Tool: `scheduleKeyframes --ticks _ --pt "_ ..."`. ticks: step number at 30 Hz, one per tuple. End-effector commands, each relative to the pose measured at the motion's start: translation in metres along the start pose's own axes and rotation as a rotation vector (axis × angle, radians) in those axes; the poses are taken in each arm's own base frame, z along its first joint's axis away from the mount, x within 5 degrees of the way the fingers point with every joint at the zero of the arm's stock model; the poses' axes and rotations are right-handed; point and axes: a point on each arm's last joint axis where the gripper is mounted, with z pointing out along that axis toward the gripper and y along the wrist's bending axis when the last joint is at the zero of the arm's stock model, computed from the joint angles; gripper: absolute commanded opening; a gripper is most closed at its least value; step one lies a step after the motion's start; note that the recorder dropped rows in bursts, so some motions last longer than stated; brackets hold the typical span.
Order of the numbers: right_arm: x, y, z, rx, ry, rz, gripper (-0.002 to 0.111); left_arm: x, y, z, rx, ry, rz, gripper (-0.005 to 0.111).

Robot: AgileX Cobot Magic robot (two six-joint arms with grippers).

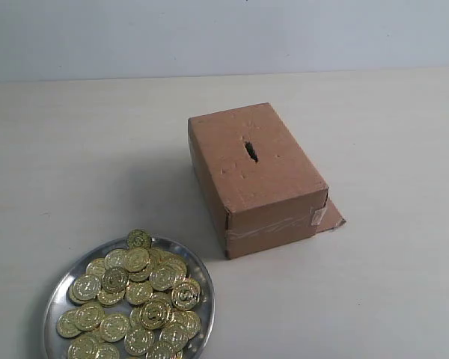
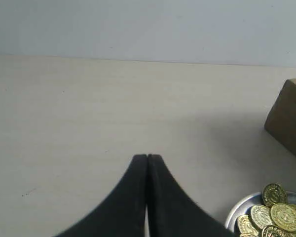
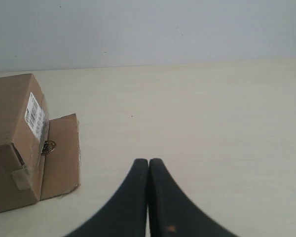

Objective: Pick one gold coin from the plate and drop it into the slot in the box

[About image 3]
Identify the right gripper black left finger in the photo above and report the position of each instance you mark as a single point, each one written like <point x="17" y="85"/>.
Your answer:
<point x="125" y="213"/>

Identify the brown cardboard slotted box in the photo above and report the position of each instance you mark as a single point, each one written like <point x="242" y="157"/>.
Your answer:
<point x="26" y="176"/>

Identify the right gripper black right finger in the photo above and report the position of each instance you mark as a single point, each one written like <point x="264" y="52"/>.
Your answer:
<point x="171" y="212"/>

